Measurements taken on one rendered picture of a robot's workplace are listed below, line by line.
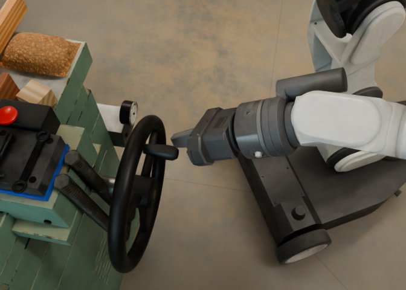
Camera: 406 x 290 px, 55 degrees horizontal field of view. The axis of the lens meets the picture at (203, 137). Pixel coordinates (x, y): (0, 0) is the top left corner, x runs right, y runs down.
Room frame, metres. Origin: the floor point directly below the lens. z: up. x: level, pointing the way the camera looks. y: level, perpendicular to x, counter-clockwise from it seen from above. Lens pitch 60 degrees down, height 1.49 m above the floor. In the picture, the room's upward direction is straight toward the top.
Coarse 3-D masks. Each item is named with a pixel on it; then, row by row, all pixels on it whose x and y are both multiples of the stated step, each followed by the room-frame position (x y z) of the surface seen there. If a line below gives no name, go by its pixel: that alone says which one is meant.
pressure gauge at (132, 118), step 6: (126, 102) 0.57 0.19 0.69; (132, 102) 0.57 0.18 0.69; (120, 108) 0.56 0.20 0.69; (126, 108) 0.55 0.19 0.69; (132, 108) 0.56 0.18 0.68; (120, 114) 0.54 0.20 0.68; (126, 114) 0.54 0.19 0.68; (132, 114) 0.55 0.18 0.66; (120, 120) 0.53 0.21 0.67; (126, 120) 0.53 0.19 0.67; (132, 120) 0.54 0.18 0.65
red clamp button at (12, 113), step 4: (4, 108) 0.32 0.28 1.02; (8, 108) 0.32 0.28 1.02; (12, 108) 0.32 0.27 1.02; (0, 112) 0.31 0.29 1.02; (4, 112) 0.31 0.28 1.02; (8, 112) 0.31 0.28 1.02; (12, 112) 0.31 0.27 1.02; (16, 112) 0.32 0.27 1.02; (0, 116) 0.31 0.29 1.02; (4, 116) 0.31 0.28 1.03; (8, 116) 0.31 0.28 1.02; (12, 116) 0.31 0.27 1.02; (16, 116) 0.31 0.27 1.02; (0, 120) 0.30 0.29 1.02; (4, 120) 0.30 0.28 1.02; (8, 120) 0.30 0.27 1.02; (12, 120) 0.30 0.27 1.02; (4, 124) 0.30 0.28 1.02
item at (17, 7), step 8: (8, 0) 0.65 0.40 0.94; (16, 0) 0.65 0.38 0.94; (8, 8) 0.62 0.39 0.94; (16, 8) 0.64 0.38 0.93; (24, 8) 0.66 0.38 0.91; (0, 16) 0.60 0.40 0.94; (8, 16) 0.61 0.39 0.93; (16, 16) 0.63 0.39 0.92; (0, 24) 0.58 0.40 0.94; (8, 24) 0.60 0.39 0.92; (16, 24) 0.62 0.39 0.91; (0, 32) 0.57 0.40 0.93; (8, 32) 0.59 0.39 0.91; (0, 40) 0.55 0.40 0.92; (8, 40) 0.57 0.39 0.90; (0, 48) 0.54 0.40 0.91
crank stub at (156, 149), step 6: (150, 144) 0.32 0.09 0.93; (156, 144) 0.32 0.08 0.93; (162, 144) 0.32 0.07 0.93; (144, 150) 0.31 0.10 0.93; (150, 150) 0.30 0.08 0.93; (156, 150) 0.30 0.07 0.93; (162, 150) 0.30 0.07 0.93; (168, 150) 0.30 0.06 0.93; (174, 150) 0.30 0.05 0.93; (156, 156) 0.30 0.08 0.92; (162, 156) 0.30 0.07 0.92; (168, 156) 0.29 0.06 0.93; (174, 156) 0.30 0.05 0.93
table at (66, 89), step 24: (0, 72) 0.49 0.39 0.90; (24, 72) 0.49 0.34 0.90; (72, 72) 0.49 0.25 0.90; (72, 96) 0.46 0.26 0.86; (96, 144) 0.35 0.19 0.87; (96, 168) 0.31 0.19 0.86; (0, 216) 0.20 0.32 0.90; (0, 240) 0.17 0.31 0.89; (48, 240) 0.18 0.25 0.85; (72, 240) 0.18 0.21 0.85; (0, 264) 0.14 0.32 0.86
